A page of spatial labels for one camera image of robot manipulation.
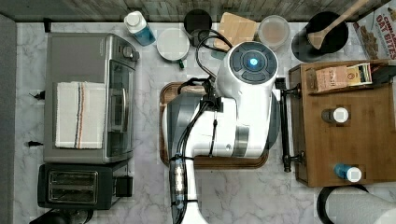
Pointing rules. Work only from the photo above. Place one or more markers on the black drawer handle bar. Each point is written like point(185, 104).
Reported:
point(284, 93)

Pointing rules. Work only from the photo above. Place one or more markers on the wooden drawer cabinet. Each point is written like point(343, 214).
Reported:
point(366, 140)

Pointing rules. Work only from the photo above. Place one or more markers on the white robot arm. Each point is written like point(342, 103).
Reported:
point(235, 118)

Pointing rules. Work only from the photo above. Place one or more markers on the wooden cutting board tray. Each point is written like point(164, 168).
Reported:
point(168, 93)

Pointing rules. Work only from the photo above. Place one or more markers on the teal canister wooden lid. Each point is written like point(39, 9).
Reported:
point(237, 29)

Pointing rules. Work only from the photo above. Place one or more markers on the black cup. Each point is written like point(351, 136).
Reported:
point(197, 24)

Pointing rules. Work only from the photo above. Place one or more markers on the blue bottle white cap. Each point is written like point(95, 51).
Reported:
point(139, 28)

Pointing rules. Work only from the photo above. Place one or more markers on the stainless steel toaster oven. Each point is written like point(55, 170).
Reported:
point(99, 58)

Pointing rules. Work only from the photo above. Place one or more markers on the clear lidded jar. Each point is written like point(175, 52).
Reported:
point(273, 31)

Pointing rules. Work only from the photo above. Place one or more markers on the striped white dish towel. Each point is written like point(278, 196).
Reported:
point(80, 117)

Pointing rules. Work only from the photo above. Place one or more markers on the black slot toaster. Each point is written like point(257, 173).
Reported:
point(83, 186)

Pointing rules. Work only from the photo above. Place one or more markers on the wooden spatula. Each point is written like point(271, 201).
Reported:
point(316, 39)

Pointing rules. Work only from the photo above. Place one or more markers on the brown tea box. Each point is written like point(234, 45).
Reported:
point(331, 78)

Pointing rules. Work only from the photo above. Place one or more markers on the dark spice shaker white cap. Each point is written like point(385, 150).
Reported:
point(335, 115)

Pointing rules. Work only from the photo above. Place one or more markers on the yellow tea box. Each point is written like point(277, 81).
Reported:
point(359, 74)

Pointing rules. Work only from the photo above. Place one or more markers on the blue spice shaker white cap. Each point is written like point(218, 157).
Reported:
point(347, 172)

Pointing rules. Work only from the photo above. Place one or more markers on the oat bites cereal box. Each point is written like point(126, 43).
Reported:
point(377, 32)

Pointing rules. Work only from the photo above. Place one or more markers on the white mug green handle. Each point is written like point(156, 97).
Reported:
point(173, 45)

